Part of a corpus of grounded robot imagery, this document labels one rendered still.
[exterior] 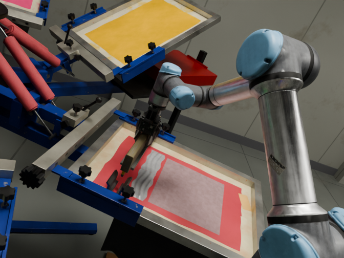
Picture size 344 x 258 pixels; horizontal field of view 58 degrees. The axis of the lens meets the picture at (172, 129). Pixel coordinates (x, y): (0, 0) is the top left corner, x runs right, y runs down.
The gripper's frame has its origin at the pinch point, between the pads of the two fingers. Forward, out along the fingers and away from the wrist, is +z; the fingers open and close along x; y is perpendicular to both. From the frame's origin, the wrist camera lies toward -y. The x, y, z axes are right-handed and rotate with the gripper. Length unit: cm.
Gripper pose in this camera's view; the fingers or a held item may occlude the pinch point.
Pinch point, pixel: (142, 142)
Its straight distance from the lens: 127.8
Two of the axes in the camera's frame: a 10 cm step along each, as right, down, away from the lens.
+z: -3.7, 8.1, 4.5
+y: -2.1, 4.0, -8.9
